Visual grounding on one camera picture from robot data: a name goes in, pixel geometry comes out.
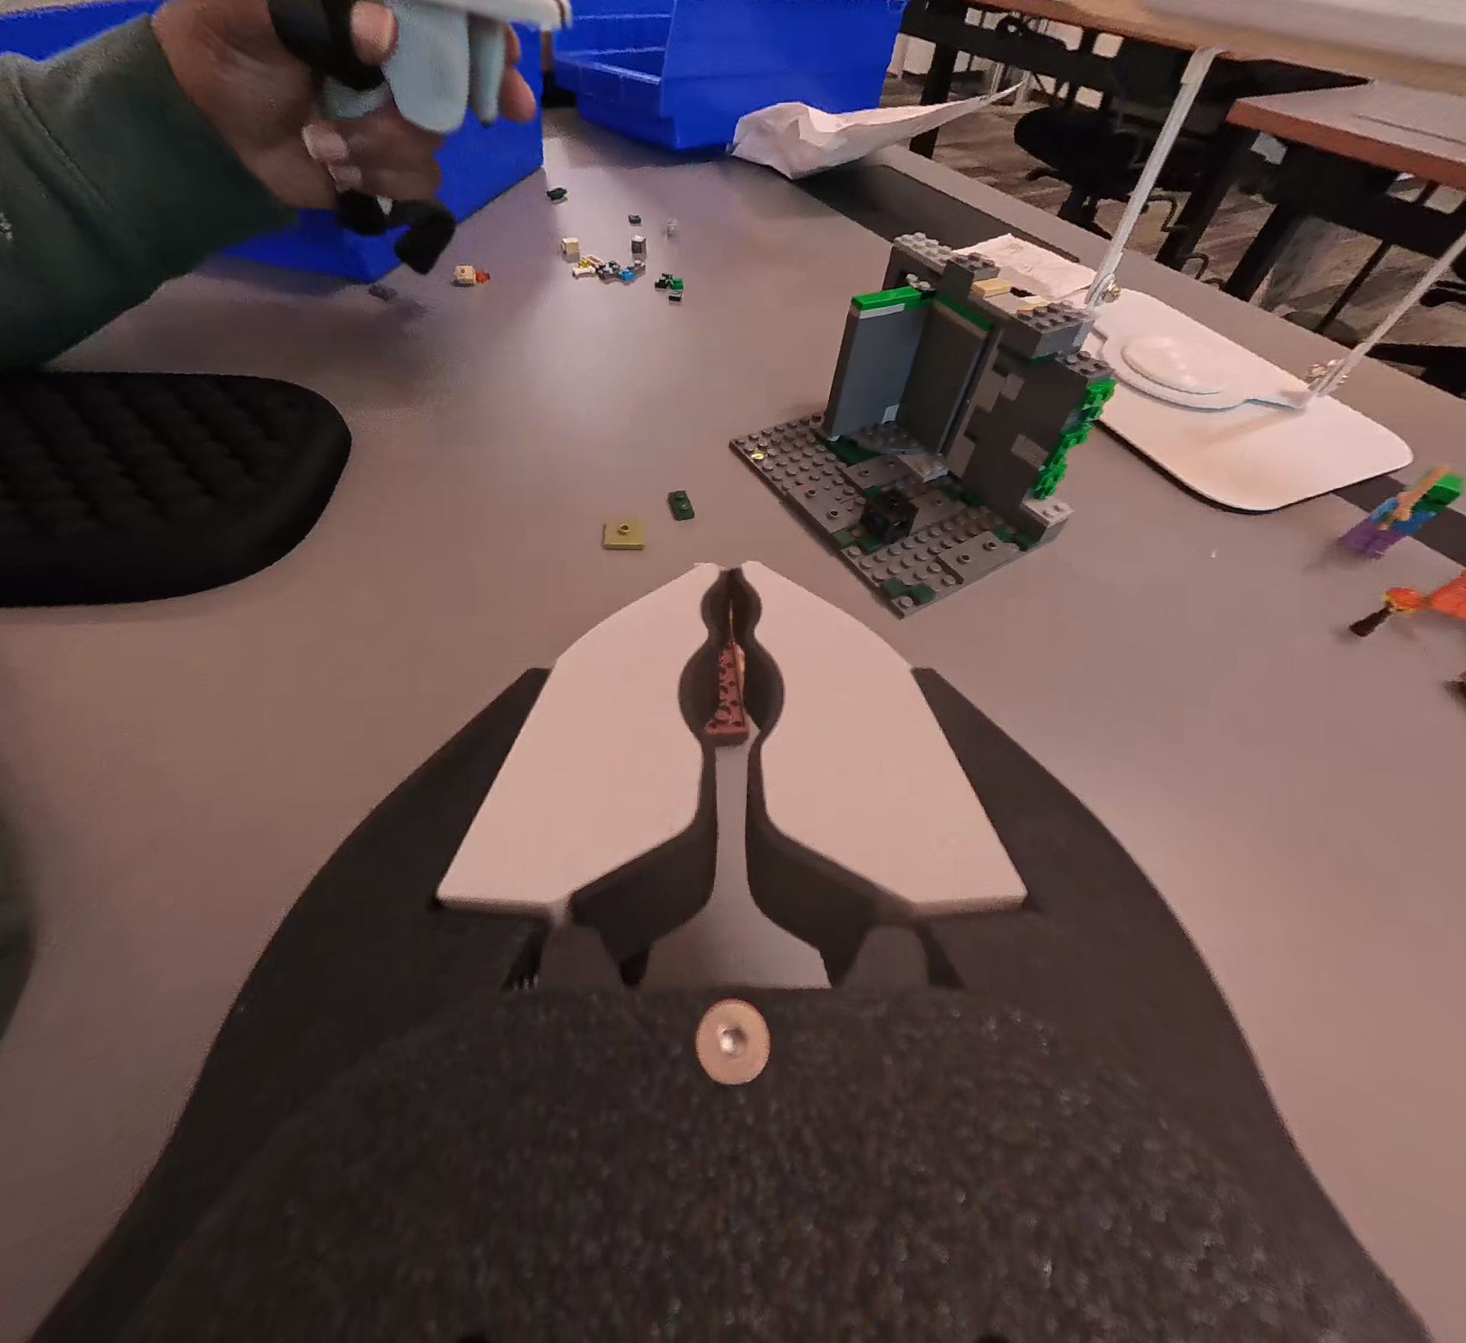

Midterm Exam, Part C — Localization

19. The person's left hand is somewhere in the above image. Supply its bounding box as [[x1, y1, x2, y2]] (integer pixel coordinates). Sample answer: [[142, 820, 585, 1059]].
[[152, 0, 541, 214]]

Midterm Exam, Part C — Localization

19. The crumpled white paper bag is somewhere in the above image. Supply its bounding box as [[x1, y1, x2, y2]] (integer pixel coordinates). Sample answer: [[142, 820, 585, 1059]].
[[729, 83, 1023, 180]]

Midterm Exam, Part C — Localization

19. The printed instruction sheet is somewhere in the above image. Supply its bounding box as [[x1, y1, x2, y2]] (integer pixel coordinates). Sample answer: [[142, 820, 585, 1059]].
[[956, 233, 1098, 298]]

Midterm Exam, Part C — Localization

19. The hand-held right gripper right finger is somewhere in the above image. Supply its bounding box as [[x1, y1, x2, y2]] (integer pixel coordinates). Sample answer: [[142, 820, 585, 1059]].
[[739, 562, 1031, 988]]

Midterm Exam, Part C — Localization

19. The pile of small loose bricks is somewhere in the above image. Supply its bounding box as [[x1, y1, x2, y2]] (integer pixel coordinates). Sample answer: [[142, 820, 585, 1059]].
[[542, 184, 688, 306]]

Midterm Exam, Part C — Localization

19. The grey desk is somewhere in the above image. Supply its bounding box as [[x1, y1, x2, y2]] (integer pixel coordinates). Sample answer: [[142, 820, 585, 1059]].
[[0, 124, 1466, 1343]]

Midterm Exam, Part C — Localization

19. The person's left forearm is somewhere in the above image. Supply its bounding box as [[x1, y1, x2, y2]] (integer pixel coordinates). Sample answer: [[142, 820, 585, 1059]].
[[0, 16, 294, 371]]

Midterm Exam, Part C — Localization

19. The blue plastic bin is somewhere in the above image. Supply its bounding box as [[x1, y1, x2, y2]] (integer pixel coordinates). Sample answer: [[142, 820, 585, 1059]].
[[0, 0, 546, 283], [554, 0, 909, 154]]

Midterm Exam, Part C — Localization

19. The orange toy figure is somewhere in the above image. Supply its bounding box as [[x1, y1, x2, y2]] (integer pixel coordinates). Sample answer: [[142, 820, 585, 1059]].
[[1352, 567, 1466, 642]]

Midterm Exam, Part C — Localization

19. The black office chair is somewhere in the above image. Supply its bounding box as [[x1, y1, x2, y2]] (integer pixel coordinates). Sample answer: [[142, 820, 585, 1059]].
[[1014, 16, 1216, 234]]

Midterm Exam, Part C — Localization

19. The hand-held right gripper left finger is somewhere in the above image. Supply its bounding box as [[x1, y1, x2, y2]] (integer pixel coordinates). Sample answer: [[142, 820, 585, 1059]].
[[436, 562, 737, 988]]

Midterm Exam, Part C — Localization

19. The brown toy brick plate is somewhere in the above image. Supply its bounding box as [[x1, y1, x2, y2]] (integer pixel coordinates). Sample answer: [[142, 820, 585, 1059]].
[[703, 638, 746, 747]]

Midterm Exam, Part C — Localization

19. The grey toy brick building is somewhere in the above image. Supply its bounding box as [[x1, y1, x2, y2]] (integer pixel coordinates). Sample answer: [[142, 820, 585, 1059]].
[[729, 234, 1118, 620]]

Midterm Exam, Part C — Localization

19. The green-headed toy figure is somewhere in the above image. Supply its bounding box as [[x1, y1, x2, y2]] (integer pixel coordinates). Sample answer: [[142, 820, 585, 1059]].
[[1341, 465, 1466, 558]]

